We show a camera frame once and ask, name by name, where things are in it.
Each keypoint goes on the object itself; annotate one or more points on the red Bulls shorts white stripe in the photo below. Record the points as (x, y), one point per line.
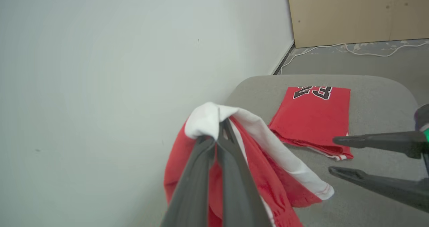
(268, 173)

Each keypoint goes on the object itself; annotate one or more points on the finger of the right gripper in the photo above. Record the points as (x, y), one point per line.
(395, 188)
(385, 141)

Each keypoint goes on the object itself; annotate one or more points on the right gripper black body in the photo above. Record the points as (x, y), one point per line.
(423, 118)

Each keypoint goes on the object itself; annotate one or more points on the red white Bulls jersey shirt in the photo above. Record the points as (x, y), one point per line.
(311, 119)

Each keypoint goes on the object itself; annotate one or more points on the beige wooden board panel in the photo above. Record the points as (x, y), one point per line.
(352, 15)

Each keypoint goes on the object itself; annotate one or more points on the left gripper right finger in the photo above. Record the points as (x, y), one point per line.
(238, 193)

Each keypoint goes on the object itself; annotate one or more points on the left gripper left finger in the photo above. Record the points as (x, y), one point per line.
(192, 193)

